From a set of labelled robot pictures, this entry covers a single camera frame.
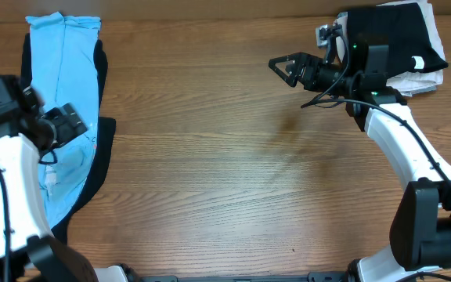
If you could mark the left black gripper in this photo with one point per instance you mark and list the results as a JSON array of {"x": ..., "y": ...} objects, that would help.
[{"x": 73, "y": 130}]

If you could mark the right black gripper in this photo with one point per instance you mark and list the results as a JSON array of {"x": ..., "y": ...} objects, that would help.
[{"x": 297, "y": 67}]

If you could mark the light blue t-shirt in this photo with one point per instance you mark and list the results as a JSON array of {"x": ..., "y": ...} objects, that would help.
[{"x": 63, "y": 71}]

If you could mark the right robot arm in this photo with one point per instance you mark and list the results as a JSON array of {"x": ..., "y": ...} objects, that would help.
[{"x": 420, "y": 234}]

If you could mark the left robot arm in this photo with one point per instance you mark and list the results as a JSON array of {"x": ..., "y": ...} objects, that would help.
[{"x": 27, "y": 133}]

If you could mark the black garment under blue shirt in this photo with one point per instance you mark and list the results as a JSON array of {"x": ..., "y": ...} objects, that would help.
[{"x": 101, "y": 160}]

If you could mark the folded grey garment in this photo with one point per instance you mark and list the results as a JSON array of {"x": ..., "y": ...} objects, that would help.
[{"x": 411, "y": 93}]

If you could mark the folded black garment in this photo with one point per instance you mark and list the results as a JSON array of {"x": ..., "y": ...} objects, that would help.
[{"x": 410, "y": 48}]

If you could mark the folded beige garment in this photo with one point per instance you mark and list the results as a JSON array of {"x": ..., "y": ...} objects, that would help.
[{"x": 410, "y": 81}]

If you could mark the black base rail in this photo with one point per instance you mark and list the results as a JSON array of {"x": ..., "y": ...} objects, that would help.
[{"x": 310, "y": 277}]

